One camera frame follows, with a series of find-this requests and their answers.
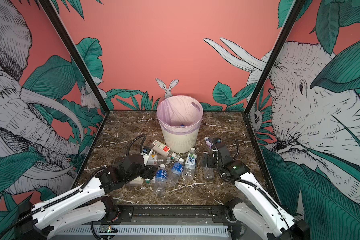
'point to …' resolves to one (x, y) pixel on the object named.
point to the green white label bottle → (190, 164)
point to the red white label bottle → (165, 150)
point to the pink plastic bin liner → (179, 115)
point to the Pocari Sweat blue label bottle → (208, 172)
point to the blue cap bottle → (182, 125)
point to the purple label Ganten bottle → (209, 143)
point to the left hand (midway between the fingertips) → (151, 161)
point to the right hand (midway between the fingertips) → (209, 154)
